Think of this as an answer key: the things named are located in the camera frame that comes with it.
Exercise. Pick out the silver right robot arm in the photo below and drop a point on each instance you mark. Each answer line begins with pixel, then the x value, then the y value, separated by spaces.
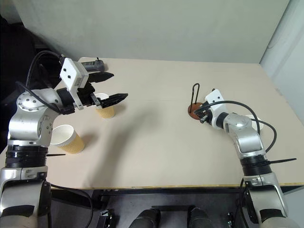
pixel 249 140

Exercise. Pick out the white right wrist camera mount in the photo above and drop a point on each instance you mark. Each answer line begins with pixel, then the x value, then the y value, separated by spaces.
pixel 216 112

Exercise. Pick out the black table frame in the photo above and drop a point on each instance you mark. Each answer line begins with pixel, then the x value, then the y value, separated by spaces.
pixel 142 193

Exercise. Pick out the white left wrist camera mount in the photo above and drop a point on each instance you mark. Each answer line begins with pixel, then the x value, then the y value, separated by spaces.
pixel 71 73

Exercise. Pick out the black flat bar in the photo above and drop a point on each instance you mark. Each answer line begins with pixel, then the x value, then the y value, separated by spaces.
pixel 171 208

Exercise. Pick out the tan ribbed paper cup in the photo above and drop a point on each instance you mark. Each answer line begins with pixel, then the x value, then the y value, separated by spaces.
pixel 71 142
pixel 108 113

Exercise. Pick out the black zip tie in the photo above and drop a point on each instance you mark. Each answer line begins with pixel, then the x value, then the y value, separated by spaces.
pixel 57 155
pixel 285 160

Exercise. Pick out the dark rounded shape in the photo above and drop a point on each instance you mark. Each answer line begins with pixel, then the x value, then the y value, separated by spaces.
pixel 145 219
pixel 198 219

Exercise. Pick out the dark grey handheld device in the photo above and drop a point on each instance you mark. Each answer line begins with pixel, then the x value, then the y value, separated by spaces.
pixel 93 66

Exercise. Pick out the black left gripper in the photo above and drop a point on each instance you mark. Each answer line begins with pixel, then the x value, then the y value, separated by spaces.
pixel 86 95

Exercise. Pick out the black metal floor bracket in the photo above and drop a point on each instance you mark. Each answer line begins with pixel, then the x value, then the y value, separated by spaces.
pixel 105 218

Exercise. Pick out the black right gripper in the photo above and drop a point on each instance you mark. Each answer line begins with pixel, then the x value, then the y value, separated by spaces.
pixel 207 117

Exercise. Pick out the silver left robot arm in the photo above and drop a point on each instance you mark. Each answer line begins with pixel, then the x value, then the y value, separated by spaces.
pixel 23 123

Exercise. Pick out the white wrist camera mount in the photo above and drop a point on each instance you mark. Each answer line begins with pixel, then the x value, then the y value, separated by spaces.
pixel 71 73
pixel 216 112

